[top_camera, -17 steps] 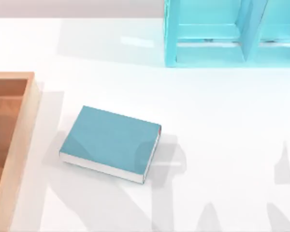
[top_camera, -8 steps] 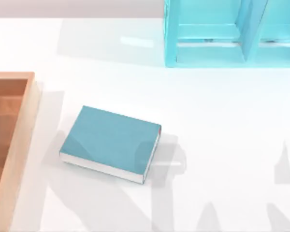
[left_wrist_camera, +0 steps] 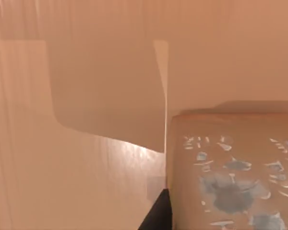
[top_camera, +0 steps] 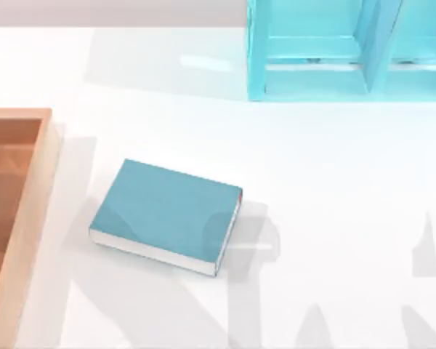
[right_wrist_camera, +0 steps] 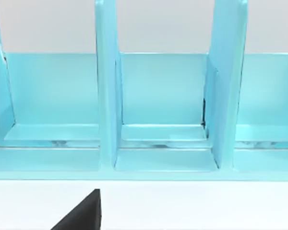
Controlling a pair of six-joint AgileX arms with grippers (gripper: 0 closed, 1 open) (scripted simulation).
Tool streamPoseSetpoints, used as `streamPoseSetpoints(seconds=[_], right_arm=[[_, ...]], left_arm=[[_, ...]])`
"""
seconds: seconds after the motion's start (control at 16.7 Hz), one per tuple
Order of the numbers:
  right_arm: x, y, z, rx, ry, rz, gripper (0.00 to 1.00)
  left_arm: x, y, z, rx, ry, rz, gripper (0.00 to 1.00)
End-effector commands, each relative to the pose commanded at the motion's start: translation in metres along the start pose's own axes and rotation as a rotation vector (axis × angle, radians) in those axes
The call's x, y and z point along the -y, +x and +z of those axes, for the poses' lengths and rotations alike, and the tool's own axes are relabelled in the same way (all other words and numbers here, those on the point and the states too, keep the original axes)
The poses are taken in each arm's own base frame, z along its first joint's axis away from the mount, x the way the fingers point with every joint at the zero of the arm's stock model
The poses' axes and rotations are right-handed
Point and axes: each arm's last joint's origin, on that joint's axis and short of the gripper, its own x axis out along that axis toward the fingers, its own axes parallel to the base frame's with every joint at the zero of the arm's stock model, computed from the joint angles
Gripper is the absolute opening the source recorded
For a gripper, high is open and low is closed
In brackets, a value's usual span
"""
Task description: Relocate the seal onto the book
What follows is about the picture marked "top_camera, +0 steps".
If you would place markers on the shallow salmon-coloured box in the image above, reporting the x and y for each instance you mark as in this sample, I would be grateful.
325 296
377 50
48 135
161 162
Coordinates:
18 218

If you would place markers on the light blue rack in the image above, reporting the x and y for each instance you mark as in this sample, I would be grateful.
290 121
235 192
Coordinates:
312 47

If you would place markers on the blue book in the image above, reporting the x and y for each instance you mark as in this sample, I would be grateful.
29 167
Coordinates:
160 211

